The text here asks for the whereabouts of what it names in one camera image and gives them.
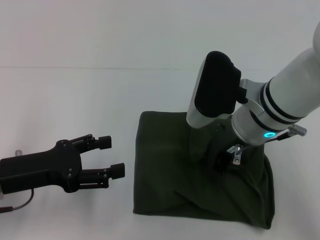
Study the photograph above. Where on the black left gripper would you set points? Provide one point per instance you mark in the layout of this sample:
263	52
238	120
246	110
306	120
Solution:
40	170

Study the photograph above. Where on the silver connector plug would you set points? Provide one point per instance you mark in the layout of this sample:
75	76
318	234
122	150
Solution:
18	152
237	156

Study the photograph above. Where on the silver elbow connector plug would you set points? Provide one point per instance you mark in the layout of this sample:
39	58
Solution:
297	130

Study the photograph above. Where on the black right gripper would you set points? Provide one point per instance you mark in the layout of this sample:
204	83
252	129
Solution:
233	141

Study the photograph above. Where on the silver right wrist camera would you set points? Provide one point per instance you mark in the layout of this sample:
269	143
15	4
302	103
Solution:
215	82

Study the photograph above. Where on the dark green shirt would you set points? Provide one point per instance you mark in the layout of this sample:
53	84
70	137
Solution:
162	162

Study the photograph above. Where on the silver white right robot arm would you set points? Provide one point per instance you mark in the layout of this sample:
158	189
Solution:
287	87

